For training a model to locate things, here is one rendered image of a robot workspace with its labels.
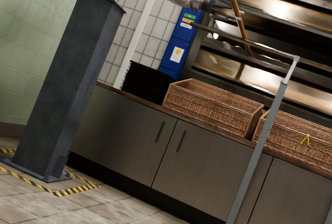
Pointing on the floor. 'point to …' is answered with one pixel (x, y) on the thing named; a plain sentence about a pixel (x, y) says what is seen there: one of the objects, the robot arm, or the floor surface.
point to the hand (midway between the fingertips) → (236, 14)
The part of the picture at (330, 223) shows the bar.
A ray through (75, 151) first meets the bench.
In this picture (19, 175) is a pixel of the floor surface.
